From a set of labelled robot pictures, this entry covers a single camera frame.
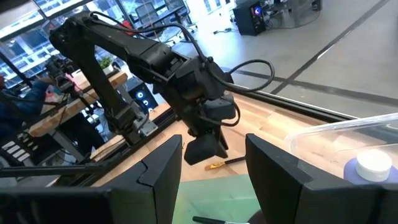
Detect black paintbrush silver ferrule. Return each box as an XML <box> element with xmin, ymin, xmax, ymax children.
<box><xmin>192</xmin><ymin>215</ymin><xmax>251</xmax><ymax>224</ymax></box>

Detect grey left mount plate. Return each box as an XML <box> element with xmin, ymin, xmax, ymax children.
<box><xmin>135</xmin><ymin>116</ymin><xmax>159</xmax><ymax>138</ymax></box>

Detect computer tower ring lights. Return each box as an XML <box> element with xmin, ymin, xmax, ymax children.
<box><xmin>126</xmin><ymin>77</ymin><xmax>159</xmax><ymax>113</ymax></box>

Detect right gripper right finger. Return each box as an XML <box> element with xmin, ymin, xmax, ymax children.
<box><xmin>245</xmin><ymin>133</ymin><xmax>398</xmax><ymax>224</ymax></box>

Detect clear plastic container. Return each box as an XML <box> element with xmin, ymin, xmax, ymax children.
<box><xmin>283</xmin><ymin>112</ymin><xmax>398</xmax><ymax>187</ymax></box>

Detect person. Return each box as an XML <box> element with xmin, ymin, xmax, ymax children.
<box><xmin>0</xmin><ymin>74</ymin><xmax>50</xmax><ymax>141</ymax></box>

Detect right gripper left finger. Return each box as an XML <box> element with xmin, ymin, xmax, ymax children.
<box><xmin>0</xmin><ymin>134</ymin><xmax>183</xmax><ymax>224</ymax></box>

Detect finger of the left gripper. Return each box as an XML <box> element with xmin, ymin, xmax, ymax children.
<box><xmin>216</xmin><ymin>124</ymin><xmax>229</xmax><ymax>158</ymax></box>
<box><xmin>183</xmin><ymin>133</ymin><xmax>218</xmax><ymax>166</ymax></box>

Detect small potted plant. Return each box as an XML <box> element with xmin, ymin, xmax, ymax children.
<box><xmin>98</xmin><ymin>56</ymin><xmax>115</xmax><ymax>75</ymax></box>

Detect blue paint bottle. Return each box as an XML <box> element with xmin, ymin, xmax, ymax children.
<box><xmin>343</xmin><ymin>148</ymin><xmax>398</xmax><ymax>187</ymax></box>

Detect green plastic tray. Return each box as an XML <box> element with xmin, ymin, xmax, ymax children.
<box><xmin>172</xmin><ymin>173</ymin><xmax>262</xmax><ymax>224</ymax></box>

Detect gold ferrule paintbrush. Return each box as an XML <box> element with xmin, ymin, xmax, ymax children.
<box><xmin>204</xmin><ymin>156</ymin><xmax>247</xmax><ymax>171</ymax></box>

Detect black computer tower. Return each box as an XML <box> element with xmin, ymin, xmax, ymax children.
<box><xmin>232</xmin><ymin>0</ymin><xmax>267</xmax><ymax>37</ymax></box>

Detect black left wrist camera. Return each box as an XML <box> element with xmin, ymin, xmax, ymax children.
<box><xmin>201</xmin><ymin>94</ymin><xmax>238</xmax><ymax>123</ymax></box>

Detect wooden workbench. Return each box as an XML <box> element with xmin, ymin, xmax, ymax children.
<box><xmin>29</xmin><ymin>70</ymin><xmax>129</xmax><ymax>138</ymax></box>

